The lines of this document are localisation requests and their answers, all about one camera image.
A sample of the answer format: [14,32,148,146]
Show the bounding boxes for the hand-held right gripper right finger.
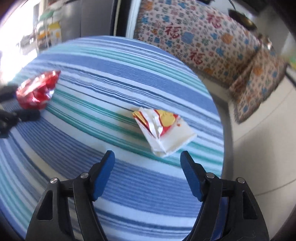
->
[180,151,270,241]

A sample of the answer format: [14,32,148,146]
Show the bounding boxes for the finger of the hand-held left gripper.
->
[0,108,41,139]
[0,85,19,102]

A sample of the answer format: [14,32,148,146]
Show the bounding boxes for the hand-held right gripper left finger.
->
[25,150,115,241]

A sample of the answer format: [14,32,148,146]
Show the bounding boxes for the red foil packet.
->
[16,70,62,110]

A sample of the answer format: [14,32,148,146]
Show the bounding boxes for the white packet with yellow print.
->
[132,107,197,158]

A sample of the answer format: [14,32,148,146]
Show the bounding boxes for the storage rack with coloured items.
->
[35,7,63,50]

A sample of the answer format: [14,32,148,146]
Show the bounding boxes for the striped blue tablecloth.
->
[0,35,225,241]

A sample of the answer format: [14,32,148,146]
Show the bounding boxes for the grey refrigerator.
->
[59,0,116,43]

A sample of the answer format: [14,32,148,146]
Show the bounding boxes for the narrow printed fringed cloth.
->
[229,47,288,124]

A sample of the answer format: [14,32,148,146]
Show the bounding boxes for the wide printed fringed cloth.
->
[133,0,262,88]

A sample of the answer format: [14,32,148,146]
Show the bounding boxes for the steel kettle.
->
[258,34,275,50]

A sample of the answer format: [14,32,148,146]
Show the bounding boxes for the dark wok with lid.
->
[228,0,258,29]

